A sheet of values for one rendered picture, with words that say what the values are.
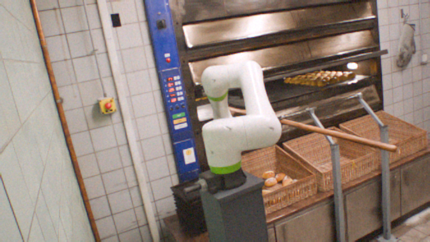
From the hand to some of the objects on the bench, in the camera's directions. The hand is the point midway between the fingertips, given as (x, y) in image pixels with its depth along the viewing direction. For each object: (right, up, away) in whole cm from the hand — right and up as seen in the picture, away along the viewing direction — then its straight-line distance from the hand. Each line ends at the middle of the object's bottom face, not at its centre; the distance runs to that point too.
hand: (281, 121), depth 206 cm
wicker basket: (-3, -55, +41) cm, 68 cm away
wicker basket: (+52, -41, +60) cm, 89 cm away
